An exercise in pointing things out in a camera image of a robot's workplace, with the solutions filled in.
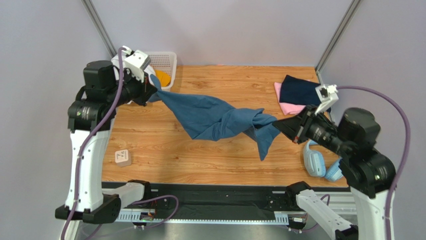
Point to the left aluminium frame post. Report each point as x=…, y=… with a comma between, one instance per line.
x=97, y=21

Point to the light blue headphones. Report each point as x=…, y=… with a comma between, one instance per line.
x=315, y=165

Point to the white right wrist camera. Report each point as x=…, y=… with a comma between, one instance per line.
x=328, y=95

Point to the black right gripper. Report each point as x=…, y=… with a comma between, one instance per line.
x=302, y=123

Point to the white t shirt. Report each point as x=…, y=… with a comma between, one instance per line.
x=149, y=69

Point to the white plastic laundry basket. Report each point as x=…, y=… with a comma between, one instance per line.
x=165, y=61

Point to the pink folded t shirt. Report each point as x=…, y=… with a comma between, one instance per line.
x=289, y=103

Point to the orange t shirt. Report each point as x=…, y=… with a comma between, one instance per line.
x=163, y=78

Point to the right aluminium frame post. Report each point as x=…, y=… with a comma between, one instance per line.
x=342, y=26

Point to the white power adapter cube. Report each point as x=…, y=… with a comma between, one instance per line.
x=123, y=158

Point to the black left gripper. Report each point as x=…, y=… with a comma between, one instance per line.
x=145, y=89

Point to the navy folded t shirt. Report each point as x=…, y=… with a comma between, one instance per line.
x=299, y=91

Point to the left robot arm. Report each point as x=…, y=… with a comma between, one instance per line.
x=90, y=120

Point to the teal blue t shirt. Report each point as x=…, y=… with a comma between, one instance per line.
x=205, y=117

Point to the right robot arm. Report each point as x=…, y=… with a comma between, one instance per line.
x=368, y=173

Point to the aluminium frame post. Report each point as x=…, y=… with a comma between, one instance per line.
x=97, y=21
x=342, y=26

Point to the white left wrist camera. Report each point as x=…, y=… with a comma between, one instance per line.
x=136, y=61

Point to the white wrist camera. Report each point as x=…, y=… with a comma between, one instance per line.
x=136, y=61
x=328, y=95

